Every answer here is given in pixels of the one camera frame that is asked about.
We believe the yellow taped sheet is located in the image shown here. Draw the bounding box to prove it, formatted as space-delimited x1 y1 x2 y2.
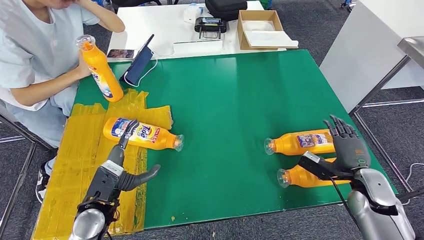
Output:
30 88 174 240

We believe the dark metal floor bar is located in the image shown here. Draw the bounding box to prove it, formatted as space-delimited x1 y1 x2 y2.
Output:
395 187 424 205

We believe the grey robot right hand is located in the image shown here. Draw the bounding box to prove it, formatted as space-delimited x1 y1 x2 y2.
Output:
322 114 372 171

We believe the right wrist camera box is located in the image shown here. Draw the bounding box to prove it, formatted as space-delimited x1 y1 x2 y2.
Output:
298 151 354 181

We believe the large white table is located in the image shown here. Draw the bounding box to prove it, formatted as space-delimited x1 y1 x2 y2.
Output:
318 0 424 115

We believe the black zip case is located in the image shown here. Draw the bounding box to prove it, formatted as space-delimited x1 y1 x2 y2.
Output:
204 0 248 22

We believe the tablet in blue case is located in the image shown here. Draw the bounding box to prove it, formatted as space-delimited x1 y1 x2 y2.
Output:
119 33 156 86

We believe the green top table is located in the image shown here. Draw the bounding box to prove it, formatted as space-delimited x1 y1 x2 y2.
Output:
71 49 398 230

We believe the black handheld controller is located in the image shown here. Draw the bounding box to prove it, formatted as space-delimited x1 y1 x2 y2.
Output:
194 17 228 40

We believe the green plastic crate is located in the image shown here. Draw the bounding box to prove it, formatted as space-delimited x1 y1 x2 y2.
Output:
245 0 273 11

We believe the person's right hand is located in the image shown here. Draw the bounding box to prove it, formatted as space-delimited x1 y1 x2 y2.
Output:
74 49 92 80

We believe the white charging cable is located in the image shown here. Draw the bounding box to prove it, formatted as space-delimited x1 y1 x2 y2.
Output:
123 52 159 88

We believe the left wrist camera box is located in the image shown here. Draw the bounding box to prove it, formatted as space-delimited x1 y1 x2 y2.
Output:
86 160 125 203

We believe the grey metal leg frame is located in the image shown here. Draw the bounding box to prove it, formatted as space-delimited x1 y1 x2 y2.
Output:
0 113 41 233

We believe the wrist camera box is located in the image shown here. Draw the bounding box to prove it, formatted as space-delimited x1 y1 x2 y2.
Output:
298 151 354 181
86 160 125 203

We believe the white floor cable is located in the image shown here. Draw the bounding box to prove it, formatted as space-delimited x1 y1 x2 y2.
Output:
402 162 424 207

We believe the blue wheeled item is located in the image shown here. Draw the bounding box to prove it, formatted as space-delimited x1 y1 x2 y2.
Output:
339 0 357 14

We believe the white folded sheet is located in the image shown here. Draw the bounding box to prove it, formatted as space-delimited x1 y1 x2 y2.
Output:
244 30 299 49

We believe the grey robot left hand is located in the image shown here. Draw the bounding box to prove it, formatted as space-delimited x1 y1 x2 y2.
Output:
106 119 162 193

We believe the smartphone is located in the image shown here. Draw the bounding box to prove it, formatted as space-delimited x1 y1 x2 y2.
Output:
106 48 137 61

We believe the cardboard box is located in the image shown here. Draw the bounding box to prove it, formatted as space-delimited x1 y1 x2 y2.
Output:
237 9 299 51

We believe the orange detergent bottle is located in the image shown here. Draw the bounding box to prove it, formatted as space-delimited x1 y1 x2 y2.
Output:
276 157 353 189
75 34 125 103
102 116 185 153
263 129 336 156

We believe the person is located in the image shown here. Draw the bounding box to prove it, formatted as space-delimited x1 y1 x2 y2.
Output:
0 0 127 204

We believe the white plastic bag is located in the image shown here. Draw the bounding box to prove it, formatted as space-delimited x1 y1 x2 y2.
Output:
242 20 276 32

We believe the steel table frame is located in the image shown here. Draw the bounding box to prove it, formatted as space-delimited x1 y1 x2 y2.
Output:
347 35 424 205

